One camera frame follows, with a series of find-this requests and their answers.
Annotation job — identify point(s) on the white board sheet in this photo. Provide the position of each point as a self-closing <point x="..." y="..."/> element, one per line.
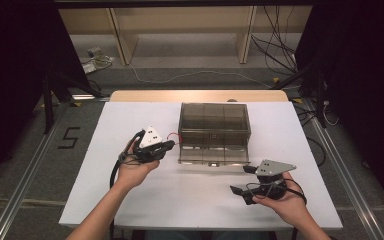
<point x="180" y="200"/>

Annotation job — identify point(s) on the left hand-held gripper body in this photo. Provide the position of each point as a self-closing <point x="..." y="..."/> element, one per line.
<point x="150" y="150"/>

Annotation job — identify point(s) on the aluminium floor rail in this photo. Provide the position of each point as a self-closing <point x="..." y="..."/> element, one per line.
<point x="23" y="186"/>
<point x="346" y="180"/>

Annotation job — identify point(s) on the black curtain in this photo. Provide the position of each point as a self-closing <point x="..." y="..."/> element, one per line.
<point x="363" y="66"/>
<point x="13" y="66"/>

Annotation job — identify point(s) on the beige wooden shelf unit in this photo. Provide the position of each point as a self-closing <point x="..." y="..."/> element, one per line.
<point x="180" y="20"/>

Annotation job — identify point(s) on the smoky transparent drawer organizer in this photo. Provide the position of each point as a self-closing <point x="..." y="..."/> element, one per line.
<point x="213" y="116"/>

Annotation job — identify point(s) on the short aluminium bar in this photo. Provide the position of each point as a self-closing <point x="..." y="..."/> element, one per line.
<point x="90" y="97"/>

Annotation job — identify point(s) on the person's right hand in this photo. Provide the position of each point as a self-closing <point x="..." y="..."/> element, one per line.
<point x="290" y="206"/>

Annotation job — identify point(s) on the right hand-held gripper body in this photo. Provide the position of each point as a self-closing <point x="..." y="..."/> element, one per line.
<point x="273" y="168"/>

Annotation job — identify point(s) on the smoky transparent plastic drawer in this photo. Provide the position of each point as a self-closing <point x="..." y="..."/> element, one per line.
<point x="196" y="154"/>

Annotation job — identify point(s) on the black metal stand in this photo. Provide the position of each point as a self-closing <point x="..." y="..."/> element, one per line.
<point x="48" y="106"/>
<point x="320" y="100"/>

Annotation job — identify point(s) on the person's left hand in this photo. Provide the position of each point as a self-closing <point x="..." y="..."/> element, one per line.
<point x="133" y="173"/>

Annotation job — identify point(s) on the white power strip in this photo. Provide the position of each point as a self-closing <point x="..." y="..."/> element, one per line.
<point x="88" y="68"/>

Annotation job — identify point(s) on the grey power adapter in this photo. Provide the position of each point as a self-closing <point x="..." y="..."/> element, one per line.
<point x="94" y="52"/>

